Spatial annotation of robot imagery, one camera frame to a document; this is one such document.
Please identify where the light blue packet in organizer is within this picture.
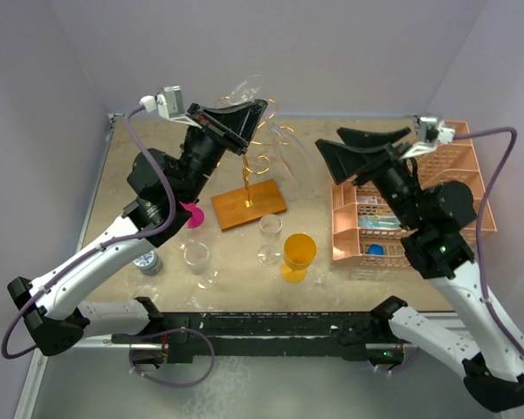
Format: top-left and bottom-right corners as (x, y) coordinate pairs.
(358, 214), (400, 230)

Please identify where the small round tin can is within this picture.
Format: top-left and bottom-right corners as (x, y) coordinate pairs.
(133, 251), (162, 276)

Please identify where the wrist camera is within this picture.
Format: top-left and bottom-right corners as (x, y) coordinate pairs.
(140, 86), (188, 124)
(403, 115), (456, 159)

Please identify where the blue cap in organizer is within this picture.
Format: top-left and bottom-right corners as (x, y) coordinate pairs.
(367, 244), (385, 256)

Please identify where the pink plastic goblet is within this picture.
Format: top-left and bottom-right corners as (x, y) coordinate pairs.
(182, 203), (205, 230)

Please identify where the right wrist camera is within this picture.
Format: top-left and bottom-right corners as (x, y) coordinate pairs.
(403, 115), (456, 159)

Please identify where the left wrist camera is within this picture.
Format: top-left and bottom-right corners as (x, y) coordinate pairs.
(140, 86), (188, 124)

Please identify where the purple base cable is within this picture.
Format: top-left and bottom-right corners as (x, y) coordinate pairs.
(128, 326), (217, 388)
(373, 340), (420, 377)

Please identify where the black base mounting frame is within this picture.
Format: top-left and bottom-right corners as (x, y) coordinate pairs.
(113, 312), (407, 366)

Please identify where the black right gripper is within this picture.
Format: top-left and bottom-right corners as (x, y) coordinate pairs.
(313, 126), (422, 228)

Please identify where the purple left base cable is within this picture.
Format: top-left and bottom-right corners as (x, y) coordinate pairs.
(128, 326), (217, 388)

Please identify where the peach plastic file organizer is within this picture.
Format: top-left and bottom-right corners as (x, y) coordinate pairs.
(331, 140), (485, 269)

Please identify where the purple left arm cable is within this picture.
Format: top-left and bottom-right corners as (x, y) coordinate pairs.
(1, 103), (178, 361)

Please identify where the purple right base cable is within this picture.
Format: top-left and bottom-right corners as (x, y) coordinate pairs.
(373, 340), (420, 377)

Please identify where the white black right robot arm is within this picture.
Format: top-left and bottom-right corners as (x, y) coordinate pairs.
(315, 123), (524, 413)

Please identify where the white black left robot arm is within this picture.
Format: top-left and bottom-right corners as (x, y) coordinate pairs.
(1, 96), (268, 360)

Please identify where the clear wine glass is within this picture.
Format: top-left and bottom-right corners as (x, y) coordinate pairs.
(257, 214), (282, 266)
(221, 73), (315, 188)
(183, 242), (219, 289)
(171, 230), (190, 251)

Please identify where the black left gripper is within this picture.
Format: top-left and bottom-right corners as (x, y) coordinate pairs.
(176, 100), (265, 204)

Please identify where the orange plastic goblet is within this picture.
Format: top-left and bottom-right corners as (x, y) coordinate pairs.
(280, 233), (318, 284)

